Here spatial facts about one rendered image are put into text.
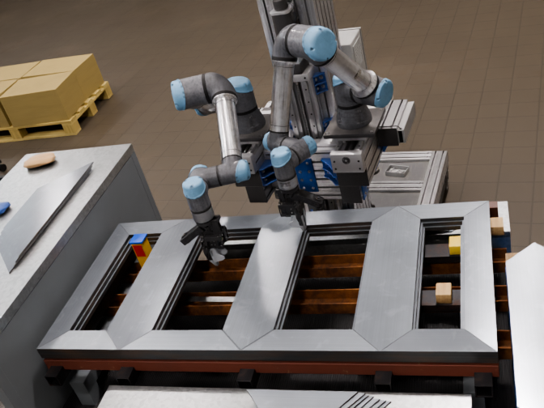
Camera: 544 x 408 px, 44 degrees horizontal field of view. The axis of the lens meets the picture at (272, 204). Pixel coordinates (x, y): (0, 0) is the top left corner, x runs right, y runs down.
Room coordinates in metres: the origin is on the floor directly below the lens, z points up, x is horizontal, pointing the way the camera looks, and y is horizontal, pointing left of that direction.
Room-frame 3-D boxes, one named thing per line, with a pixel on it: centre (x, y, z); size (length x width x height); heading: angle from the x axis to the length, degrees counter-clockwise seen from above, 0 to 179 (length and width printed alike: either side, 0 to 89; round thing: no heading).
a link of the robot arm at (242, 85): (2.77, 0.01, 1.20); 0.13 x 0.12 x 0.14; 82
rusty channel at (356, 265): (2.12, 0.01, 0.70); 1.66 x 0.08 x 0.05; 68
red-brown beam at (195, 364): (1.62, 0.21, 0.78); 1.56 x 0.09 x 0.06; 68
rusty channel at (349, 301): (1.94, 0.08, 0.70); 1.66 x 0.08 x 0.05; 68
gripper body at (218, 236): (1.98, 0.23, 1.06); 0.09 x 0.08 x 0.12; 69
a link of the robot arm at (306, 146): (2.19, -0.15, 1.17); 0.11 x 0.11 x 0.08; 35
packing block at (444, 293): (1.64, -0.47, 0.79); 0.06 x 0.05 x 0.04; 158
